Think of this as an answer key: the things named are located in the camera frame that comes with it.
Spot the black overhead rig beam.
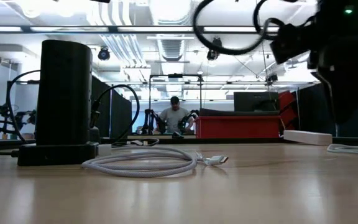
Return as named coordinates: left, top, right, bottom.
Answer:
left=0, top=24, right=281, bottom=35

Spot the black desktop charging hub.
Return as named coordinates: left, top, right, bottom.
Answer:
left=90, top=126, right=103, bottom=144

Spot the small black plug adapter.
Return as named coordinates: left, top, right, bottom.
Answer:
left=91, top=107, right=101, bottom=129

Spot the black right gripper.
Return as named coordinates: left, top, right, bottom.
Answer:
left=309, top=0, right=358, bottom=124

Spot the beige wooden desk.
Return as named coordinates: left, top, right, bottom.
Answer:
left=126, top=133, right=198, bottom=140

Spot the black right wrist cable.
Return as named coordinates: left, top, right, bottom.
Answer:
left=192, top=0, right=287, bottom=56

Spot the dark grey bin lid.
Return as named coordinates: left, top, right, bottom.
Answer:
left=199, top=107, right=281, bottom=117

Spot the person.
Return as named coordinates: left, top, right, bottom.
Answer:
left=158, top=95, right=195, bottom=134

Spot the white power strip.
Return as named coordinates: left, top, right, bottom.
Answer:
left=283, top=129, right=333, bottom=146

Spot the red plastic bin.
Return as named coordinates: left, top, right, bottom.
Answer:
left=194, top=114, right=282, bottom=139

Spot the black USB cable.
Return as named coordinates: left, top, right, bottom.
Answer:
left=89, top=83, right=160, bottom=147

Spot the black monitor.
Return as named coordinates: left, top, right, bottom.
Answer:
left=233, top=91, right=281, bottom=112

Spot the black background rig frame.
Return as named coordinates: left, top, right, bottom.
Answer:
left=6, top=79, right=42, bottom=140
left=148, top=73, right=203, bottom=118

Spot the white USB cable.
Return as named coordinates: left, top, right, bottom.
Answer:
left=81, top=142, right=229, bottom=179
left=324, top=142, right=358, bottom=157

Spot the red shelf rack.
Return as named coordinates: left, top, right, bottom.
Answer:
left=278, top=90, right=298, bottom=131

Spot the silver ceiling air duct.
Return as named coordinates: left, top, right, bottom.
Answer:
left=150, top=0, right=195, bottom=62

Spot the black aluminium table frame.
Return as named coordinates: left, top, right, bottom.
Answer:
left=0, top=136, right=358, bottom=152

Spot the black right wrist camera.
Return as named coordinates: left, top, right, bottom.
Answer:
left=272, top=23, right=311, bottom=65

